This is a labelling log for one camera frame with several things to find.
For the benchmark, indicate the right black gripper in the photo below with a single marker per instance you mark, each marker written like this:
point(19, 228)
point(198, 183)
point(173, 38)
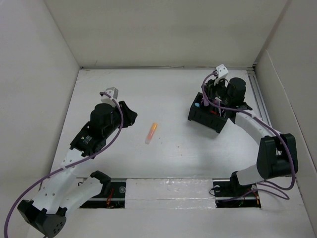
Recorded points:
point(211, 85)

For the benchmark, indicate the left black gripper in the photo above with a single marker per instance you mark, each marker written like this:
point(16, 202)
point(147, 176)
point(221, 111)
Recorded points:
point(129, 115)

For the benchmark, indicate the orange highlighter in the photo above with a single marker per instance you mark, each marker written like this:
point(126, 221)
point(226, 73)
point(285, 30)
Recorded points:
point(151, 133)

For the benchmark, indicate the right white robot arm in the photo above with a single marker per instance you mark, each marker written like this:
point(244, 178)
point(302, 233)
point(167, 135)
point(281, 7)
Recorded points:
point(276, 164)

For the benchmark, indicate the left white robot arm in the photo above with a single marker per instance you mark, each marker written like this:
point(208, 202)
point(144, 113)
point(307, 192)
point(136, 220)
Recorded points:
point(48, 211)

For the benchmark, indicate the black two-slot pen holder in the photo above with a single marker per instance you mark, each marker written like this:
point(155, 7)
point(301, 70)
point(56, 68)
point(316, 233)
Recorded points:
point(203, 115)

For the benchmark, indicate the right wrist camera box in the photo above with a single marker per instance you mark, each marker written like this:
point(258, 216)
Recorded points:
point(221, 72)

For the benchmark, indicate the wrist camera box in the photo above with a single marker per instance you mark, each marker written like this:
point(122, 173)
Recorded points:
point(221, 72)
point(109, 95)

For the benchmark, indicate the aluminium rail right side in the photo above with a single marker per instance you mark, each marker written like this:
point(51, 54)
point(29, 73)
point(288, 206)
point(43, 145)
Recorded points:
point(263, 113)

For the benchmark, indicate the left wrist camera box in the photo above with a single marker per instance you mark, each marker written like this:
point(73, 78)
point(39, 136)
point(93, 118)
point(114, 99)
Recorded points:
point(109, 95)

